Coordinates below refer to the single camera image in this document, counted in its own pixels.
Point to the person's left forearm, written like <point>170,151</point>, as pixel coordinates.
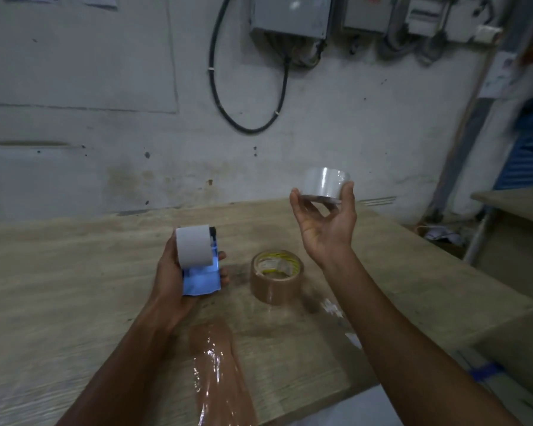
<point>115,372</point>

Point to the paper notice on wall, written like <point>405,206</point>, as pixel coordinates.
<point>497,75</point>

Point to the clear tape roll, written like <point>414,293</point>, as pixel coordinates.
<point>325,184</point>

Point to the crumpled paper scraps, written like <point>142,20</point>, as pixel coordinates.
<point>442,235</point>

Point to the blue tape dispenser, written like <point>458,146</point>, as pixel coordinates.
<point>200,277</point>

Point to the white breaker box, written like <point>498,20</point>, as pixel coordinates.
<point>426,11</point>

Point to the grey tape roll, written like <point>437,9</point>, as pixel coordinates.
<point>193,246</point>

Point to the brown packing tape roll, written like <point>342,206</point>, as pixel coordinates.
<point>276,277</point>

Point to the person's left thumb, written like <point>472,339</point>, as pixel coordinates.
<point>174,252</point>

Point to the person's right thumb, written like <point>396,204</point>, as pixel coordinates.
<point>349,201</point>

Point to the white wall switch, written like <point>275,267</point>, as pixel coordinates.
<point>487,34</point>

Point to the person's left hand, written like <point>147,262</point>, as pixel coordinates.
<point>171,283</point>

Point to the small grey electrical box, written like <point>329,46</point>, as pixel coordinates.
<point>366,13</point>

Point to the strip of brown tape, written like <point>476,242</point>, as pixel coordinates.
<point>220,377</point>

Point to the wooden side table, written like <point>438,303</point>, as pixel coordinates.
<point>513,235</point>

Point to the blue shutter door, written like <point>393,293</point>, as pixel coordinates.
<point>528,146</point>

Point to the person's right hand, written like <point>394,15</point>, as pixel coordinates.
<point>328,226</point>

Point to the person's right forearm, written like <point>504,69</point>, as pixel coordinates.
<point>408,350</point>

